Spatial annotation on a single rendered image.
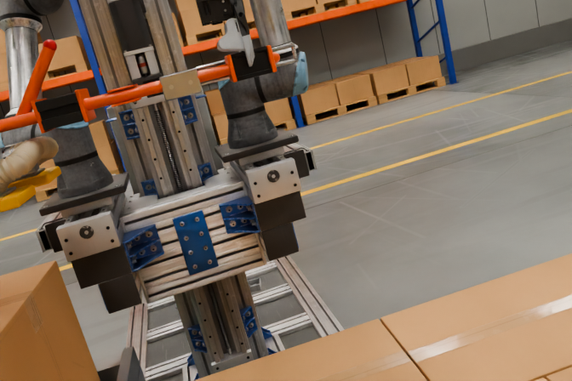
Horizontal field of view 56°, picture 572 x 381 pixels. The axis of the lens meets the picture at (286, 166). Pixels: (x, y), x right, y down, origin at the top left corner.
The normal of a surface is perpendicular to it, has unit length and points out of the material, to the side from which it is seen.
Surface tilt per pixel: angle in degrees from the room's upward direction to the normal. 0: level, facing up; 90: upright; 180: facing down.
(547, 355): 0
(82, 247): 90
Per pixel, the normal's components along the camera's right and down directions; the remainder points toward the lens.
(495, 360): -0.24, -0.95
